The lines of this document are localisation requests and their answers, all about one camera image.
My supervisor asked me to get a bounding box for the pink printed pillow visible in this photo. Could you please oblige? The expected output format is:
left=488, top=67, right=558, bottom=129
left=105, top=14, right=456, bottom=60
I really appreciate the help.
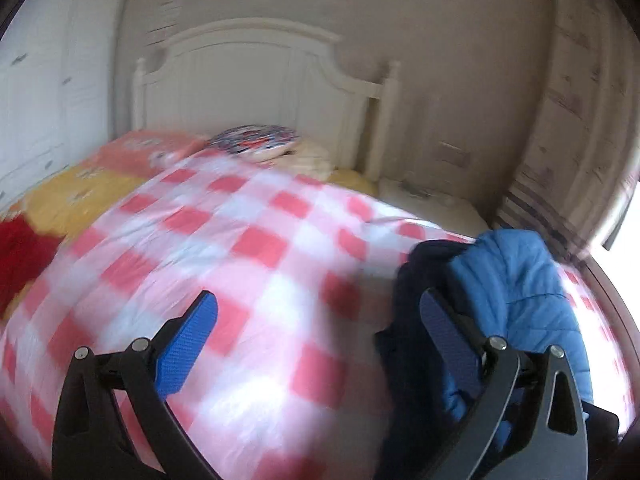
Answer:
left=97, top=130, right=206, bottom=171

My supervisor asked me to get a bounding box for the red plush cloth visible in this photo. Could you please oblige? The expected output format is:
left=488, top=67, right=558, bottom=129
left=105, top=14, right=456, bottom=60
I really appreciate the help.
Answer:
left=0, top=217, right=63, bottom=311

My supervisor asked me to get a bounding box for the red white checked bed sheet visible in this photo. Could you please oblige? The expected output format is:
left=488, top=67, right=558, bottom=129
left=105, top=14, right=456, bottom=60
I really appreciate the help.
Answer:
left=0, top=152, right=640, bottom=480

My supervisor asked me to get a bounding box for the patterned round pillow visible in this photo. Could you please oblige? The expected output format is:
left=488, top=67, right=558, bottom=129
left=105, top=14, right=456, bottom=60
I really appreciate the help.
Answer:
left=207, top=125, right=298, bottom=163

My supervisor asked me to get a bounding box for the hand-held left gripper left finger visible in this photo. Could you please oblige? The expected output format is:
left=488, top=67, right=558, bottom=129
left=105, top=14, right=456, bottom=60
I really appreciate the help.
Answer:
left=51, top=289, right=221, bottom=480

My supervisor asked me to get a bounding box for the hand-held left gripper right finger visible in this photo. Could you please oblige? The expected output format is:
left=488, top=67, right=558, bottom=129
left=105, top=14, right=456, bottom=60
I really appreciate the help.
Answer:
left=419, top=287, right=590, bottom=480

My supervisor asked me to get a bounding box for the beige plush blanket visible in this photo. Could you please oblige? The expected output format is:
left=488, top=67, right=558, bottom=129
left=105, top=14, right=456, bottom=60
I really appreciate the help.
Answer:
left=285, top=141, right=333, bottom=181

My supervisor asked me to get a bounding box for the yellow printed blanket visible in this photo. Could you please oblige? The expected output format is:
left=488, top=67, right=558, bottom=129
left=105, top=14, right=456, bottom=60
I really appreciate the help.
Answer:
left=10, top=160, right=151, bottom=241

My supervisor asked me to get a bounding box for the white wardrobe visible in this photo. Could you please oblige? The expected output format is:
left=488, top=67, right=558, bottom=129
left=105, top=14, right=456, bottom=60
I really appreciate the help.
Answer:
left=0, top=0, right=136, bottom=206

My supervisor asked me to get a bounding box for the blue puffer jacket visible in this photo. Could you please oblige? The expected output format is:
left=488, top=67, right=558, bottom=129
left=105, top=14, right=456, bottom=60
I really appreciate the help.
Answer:
left=375, top=229, right=596, bottom=480

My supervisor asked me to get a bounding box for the striped printed curtain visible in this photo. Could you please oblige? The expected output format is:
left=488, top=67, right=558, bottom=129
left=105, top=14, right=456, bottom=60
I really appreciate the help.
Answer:
left=492, top=0, right=640, bottom=261

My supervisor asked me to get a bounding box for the window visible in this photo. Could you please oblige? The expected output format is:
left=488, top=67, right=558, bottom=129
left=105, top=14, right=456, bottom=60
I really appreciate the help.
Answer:
left=600, top=175, right=640, bottom=271

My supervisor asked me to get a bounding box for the white wooden headboard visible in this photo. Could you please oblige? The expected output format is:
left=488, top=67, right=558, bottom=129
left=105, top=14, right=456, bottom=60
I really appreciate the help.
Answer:
left=131, top=17, right=403, bottom=181

